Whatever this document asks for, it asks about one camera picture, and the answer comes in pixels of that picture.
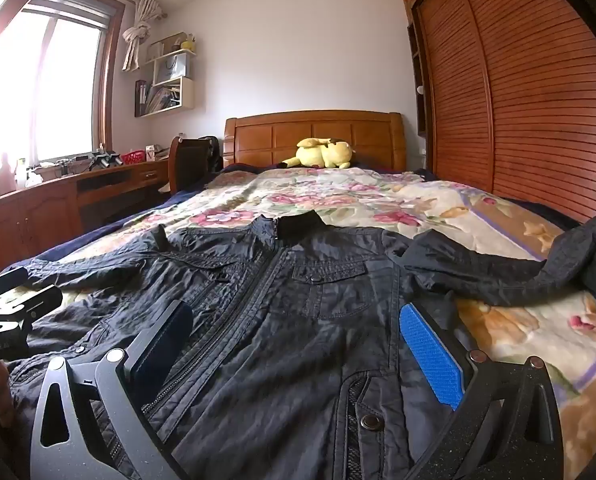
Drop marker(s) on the wooden bed headboard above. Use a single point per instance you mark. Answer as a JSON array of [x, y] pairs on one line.
[[278, 140]]

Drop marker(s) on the red basket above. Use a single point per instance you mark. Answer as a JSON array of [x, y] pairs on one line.
[[134, 157]]

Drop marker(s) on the wooden chair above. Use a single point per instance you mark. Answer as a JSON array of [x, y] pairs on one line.
[[188, 165]]

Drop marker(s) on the black backpack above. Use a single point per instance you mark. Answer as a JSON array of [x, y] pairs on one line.
[[213, 152]]

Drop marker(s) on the white bottle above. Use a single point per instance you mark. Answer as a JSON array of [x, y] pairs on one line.
[[6, 175]]

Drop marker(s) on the white wall shelf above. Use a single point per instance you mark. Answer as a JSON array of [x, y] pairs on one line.
[[185, 92]]

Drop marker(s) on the black device on desk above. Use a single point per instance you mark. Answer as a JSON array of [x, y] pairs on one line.
[[105, 159]]

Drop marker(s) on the wooden framed window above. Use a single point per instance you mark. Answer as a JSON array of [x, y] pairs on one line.
[[53, 85]]

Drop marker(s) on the floral blanket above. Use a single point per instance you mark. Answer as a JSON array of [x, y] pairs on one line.
[[358, 195]]

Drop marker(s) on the white paper bag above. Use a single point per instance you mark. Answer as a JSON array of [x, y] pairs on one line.
[[172, 67]]

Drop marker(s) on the wooden slatted wardrobe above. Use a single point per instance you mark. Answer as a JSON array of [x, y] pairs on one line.
[[528, 85]]

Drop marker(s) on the black binder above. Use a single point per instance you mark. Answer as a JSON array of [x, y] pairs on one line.
[[140, 97]]

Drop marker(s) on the tied beige curtain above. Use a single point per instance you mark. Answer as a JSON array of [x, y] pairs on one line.
[[135, 35]]

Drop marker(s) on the yellow plush toy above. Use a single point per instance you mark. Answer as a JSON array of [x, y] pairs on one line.
[[323, 152]]

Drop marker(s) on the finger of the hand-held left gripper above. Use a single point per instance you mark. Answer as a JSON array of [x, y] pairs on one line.
[[40, 301], [3, 280]]

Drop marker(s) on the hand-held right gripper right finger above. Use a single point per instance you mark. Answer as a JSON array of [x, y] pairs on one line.
[[428, 355]]

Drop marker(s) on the black jacket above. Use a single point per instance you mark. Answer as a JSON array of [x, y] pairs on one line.
[[288, 320]]

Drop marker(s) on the white carton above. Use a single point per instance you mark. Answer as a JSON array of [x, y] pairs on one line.
[[154, 153]]

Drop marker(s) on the small yellow toy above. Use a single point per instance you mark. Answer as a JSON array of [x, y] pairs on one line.
[[190, 42]]

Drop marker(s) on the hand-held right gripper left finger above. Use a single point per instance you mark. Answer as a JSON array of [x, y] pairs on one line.
[[167, 342]]

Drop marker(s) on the wooden desk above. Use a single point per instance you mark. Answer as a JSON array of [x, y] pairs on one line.
[[28, 220]]

